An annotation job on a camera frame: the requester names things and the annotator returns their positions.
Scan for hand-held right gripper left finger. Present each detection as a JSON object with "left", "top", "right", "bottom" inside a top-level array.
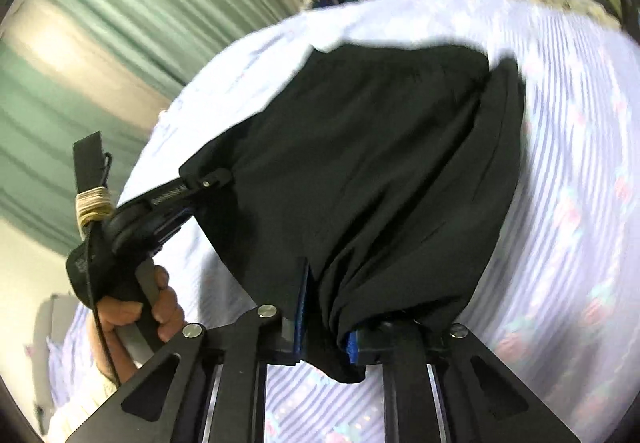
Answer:
[{"left": 65, "top": 257, "right": 311, "bottom": 443}]

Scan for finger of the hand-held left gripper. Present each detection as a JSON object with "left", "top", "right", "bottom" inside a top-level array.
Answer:
[
  {"left": 144, "top": 169, "right": 236, "bottom": 212},
  {"left": 149, "top": 207, "right": 201, "bottom": 253}
]

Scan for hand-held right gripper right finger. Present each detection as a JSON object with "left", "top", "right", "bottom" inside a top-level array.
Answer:
[{"left": 344, "top": 319, "right": 582, "bottom": 443}]

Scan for black pants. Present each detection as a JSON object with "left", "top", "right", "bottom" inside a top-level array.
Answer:
[{"left": 178, "top": 42, "right": 527, "bottom": 385}]

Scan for person's left forearm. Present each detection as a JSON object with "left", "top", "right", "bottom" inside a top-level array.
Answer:
[{"left": 46, "top": 343, "right": 138, "bottom": 441}]

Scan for person's left hand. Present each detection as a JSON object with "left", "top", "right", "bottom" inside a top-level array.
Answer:
[{"left": 87, "top": 264, "right": 187, "bottom": 376}]

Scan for purple floral bed sheet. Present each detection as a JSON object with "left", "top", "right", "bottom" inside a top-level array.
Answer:
[{"left": 47, "top": 0, "right": 640, "bottom": 443}]

